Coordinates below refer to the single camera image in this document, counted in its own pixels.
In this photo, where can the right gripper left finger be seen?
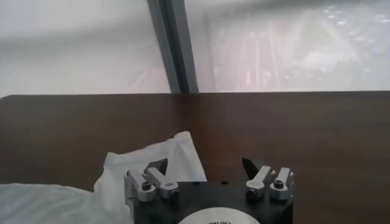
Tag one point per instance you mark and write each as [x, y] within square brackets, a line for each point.
[153, 179]

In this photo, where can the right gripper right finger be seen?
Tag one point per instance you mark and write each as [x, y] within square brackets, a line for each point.
[262, 178]

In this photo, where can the white t-shirt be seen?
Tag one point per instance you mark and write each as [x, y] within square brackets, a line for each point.
[61, 204]

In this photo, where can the dark vertical window mullion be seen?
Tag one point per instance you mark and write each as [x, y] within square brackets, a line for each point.
[175, 45]

